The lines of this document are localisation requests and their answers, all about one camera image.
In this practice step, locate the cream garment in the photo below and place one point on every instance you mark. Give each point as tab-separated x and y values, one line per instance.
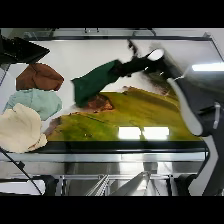
20	128

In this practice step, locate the dark green garment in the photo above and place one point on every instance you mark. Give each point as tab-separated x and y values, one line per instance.
93	83

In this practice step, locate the brown garment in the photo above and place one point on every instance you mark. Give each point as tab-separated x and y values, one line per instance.
40	77

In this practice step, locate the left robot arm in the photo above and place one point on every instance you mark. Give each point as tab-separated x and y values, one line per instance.
50	186

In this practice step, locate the black garment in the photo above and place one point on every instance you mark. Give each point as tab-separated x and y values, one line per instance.
20	50

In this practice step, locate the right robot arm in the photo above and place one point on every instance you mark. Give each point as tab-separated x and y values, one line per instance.
195	100

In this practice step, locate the pale green garment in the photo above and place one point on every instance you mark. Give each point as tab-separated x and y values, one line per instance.
38	101

